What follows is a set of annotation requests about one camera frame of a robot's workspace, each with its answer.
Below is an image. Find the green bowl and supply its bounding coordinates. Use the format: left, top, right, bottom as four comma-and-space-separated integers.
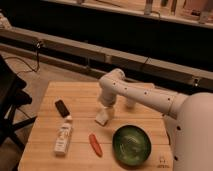
112, 125, 152, 167

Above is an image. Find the black office chair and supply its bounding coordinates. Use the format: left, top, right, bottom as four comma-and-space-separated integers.
0, 55, 36, 150

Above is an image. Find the black phone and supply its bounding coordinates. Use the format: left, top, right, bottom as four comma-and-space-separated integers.
55, 100, 69, 118

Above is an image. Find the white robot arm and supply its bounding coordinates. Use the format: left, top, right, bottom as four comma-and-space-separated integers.
99, 69, 213, 171

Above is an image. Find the white paper cup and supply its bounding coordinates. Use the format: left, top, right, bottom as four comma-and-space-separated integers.
125, 98, 136, 108

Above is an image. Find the white sponge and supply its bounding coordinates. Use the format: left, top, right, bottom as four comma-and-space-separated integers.
95, 111, 109, 126

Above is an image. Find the black cable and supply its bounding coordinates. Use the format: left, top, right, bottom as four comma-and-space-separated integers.
3, 39, 45, 75

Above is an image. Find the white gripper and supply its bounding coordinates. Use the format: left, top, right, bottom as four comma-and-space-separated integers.
98, 89, 117, 121

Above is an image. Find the white squeeze bottle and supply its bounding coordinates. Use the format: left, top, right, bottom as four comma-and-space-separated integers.
54, 116, 73, 156

